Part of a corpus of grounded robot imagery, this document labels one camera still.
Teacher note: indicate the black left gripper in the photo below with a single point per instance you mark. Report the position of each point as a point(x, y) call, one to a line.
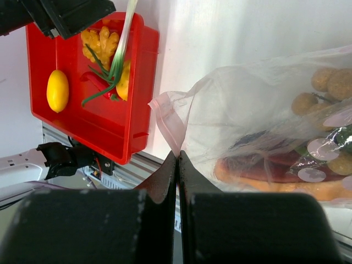
point(65, 18)

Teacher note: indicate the green scallion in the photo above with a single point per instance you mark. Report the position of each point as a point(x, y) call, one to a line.
point(114, 74)

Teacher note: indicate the brown longan bunch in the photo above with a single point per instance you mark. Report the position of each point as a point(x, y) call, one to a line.
point(329, 111)

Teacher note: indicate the clear zip top bag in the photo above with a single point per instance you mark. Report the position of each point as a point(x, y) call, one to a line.
point(244, 109)

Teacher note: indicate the yellow ginger root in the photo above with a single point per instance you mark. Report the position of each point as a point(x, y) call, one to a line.
point(104, 44)

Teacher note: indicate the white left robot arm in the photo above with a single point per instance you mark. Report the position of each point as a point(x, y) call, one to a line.
point(24, 167)

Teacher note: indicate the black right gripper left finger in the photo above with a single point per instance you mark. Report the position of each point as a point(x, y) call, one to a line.
point(96, 226)

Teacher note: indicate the red chili pepper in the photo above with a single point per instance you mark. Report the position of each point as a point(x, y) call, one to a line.
point(100, 84)

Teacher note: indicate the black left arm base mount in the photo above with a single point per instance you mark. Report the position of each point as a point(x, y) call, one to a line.
point(81, 156)

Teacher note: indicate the yellow mango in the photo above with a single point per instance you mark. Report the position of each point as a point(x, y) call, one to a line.
point(57, 91)

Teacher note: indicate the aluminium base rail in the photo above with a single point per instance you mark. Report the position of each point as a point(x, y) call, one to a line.
point(127, 176)

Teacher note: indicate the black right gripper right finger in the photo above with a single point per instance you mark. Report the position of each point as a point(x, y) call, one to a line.
point(250, 227)

